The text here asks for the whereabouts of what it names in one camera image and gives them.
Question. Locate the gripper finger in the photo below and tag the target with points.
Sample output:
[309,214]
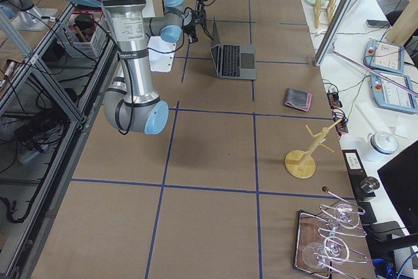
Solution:
[206,32]
[200,6]

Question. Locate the grey laptop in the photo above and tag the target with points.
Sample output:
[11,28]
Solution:
[232,61]

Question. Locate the white plastic basket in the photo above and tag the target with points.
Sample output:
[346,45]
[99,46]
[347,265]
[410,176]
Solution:
[83,36]

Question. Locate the wooden dish rack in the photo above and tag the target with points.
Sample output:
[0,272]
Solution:
[320,6]

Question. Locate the folded grey pink cloth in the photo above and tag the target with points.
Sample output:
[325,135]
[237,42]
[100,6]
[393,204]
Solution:
[298,99]

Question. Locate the black smartphone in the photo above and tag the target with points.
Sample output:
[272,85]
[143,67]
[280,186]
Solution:
[377,23]

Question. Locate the wooden mug tree stand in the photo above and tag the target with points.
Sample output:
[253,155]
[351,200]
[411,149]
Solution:
[301,164]

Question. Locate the upper teach pendant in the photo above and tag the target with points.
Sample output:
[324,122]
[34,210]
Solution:
[384,56]

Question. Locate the teach pendant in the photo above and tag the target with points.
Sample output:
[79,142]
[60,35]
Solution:
[384,56]
[389,96]

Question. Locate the lower teach pendant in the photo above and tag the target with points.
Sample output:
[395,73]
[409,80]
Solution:
[389,96]

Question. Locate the white kettle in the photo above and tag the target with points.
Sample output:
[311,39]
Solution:
[379,145]

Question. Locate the clear wine glass upper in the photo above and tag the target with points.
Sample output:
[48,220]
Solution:
[344,215]

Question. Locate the clear wine glass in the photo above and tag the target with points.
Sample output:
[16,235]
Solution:
[344,215]
[319,255]

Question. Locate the black monitor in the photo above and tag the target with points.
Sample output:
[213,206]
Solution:
[399,178]

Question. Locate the clear wine glass lower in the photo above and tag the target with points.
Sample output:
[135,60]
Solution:
[319,255]

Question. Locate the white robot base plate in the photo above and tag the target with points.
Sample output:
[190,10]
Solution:
[161,55]

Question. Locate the aluminium frame post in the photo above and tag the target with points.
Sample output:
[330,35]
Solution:
[341,10]

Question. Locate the wire glass rack tray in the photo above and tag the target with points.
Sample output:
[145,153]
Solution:
[321,241]

